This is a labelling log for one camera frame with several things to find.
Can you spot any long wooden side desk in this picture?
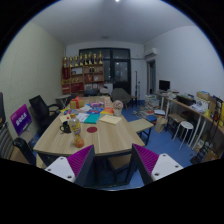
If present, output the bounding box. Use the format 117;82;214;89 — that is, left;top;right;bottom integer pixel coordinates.
155;92;224;150

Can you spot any red round coaster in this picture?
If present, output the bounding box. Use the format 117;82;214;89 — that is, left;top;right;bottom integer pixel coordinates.
87;126;98;133

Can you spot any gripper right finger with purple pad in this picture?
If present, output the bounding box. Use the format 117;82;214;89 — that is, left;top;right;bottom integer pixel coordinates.
131;144;182;185

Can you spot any purple sign board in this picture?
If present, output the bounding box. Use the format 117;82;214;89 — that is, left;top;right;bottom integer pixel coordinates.
10;105;32;135

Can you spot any striped chair at left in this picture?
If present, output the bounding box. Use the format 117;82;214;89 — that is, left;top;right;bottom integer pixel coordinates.
0;123;36;166

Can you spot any wooden shelf with trophies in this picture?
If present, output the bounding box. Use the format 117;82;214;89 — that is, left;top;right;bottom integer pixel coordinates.
61;51;104;95

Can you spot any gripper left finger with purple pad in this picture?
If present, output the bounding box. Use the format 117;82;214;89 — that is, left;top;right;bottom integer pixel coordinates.
46;145;95;186

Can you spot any wooden meeting table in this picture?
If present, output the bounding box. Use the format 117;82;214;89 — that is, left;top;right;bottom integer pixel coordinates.
33;95;146;168

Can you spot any white paper sheet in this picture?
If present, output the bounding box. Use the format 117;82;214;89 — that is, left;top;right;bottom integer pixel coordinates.
77;113;88;122

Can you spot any dark glass door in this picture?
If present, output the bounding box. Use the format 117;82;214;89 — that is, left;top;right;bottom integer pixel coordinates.
80;47;131;94

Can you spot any white air conditioner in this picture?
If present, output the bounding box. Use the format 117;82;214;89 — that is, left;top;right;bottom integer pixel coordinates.
144;48;158;58

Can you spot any orange drink bottle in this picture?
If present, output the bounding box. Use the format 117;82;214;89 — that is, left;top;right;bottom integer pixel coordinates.
69;113;84;148

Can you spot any brown paper bag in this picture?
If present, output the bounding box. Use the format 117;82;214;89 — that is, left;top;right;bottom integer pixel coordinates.
154;117;168;133

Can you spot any teal notebook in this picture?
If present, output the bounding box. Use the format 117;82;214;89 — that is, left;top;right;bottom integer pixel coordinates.
85;114;100;124

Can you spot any black monitor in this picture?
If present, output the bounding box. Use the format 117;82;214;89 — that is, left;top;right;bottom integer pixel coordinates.
159;80;170;91

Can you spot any black mug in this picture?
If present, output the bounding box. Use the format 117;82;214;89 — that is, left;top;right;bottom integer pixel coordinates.
60;121;71;133

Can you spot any grey armchair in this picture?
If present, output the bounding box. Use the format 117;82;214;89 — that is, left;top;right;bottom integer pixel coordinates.
111;88;132;106

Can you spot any yellow paper envelope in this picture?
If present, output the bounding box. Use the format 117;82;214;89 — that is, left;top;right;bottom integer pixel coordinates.
100;115;122;125

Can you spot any yellow gift box red ribbon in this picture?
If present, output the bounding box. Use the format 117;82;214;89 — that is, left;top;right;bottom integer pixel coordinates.
70;97;84;109

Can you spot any flower bouquet in pot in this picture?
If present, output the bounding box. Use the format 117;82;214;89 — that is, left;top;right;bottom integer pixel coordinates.
113;100;123;117

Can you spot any black office chair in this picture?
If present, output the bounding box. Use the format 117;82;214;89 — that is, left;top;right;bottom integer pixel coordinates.
29;95;60;132

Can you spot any white round stool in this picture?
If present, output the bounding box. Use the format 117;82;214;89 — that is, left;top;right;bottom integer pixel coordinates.
174;121;194;142

